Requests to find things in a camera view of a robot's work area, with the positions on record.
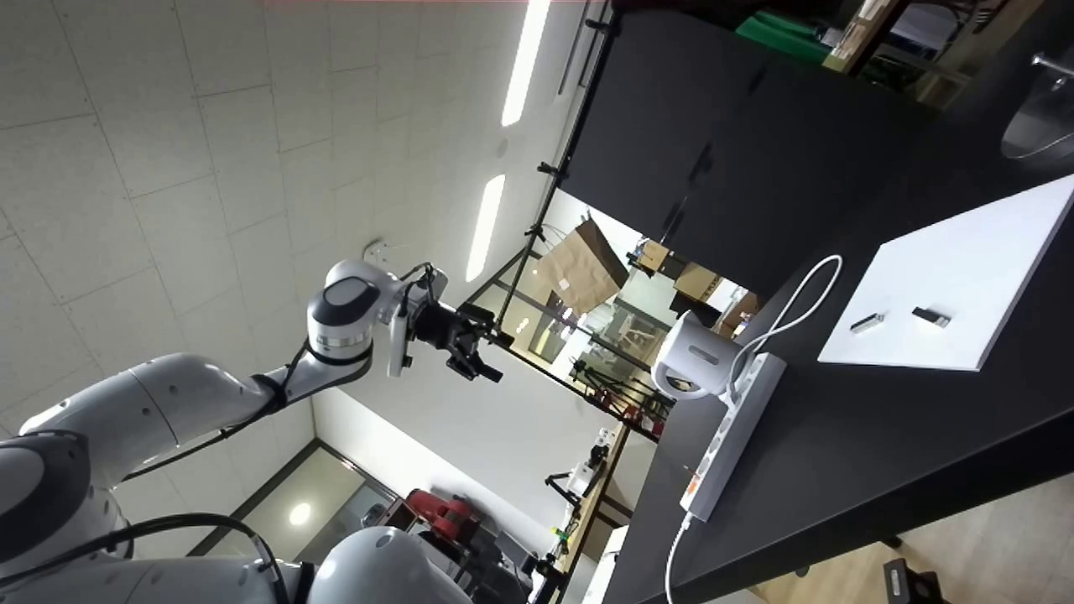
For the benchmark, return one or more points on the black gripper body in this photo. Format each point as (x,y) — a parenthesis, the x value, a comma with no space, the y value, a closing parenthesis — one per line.
(438,318)

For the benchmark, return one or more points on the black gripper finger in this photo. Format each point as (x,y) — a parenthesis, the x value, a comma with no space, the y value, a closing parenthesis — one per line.
(476,363)
(497,333)

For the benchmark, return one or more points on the white power strip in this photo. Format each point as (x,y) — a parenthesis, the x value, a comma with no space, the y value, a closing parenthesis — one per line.
(734,437)

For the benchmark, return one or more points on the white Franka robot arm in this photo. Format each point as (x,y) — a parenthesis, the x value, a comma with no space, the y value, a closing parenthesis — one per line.
(144,412)

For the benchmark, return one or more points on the ceiling light panel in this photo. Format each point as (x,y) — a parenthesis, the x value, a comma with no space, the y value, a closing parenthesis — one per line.
(526,60)
(485,229)

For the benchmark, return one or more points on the red machine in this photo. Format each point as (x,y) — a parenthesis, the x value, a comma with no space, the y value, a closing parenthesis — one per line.
(439,519)

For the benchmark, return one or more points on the black backdrop pole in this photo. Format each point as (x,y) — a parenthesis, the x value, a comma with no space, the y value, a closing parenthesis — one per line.
(554,168)

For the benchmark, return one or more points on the black backdrop cloth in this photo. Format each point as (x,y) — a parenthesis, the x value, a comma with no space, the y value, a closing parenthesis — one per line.
(715,121)

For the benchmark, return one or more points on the green box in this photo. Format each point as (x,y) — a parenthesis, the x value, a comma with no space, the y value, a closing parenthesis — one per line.
(784,34)

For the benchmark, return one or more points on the small black item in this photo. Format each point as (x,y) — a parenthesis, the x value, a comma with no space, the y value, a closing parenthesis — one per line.
(931,316)

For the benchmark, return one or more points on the white flat board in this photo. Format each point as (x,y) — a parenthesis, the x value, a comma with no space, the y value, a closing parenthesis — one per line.
(960,269)

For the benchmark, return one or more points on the brown cardboard carton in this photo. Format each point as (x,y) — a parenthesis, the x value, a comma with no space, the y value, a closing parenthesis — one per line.
(863,34)

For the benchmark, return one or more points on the grey metal fixture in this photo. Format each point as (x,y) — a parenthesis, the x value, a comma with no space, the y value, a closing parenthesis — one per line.
(1041,121)

